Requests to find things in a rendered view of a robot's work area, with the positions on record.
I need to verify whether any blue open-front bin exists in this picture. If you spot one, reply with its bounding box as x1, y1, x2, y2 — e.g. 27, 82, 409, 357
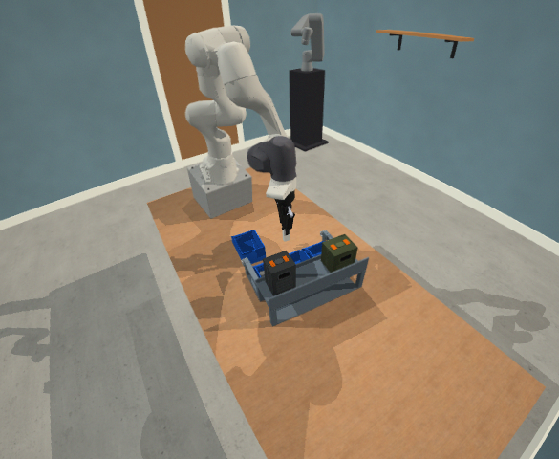
252, 263, 264, 278
301, 241, 324, 258
289, 250, 310, 264
231, 229, 266, 264

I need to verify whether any olive green tool case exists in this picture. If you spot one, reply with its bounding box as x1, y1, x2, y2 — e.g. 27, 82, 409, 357
321, 234, 358, 273

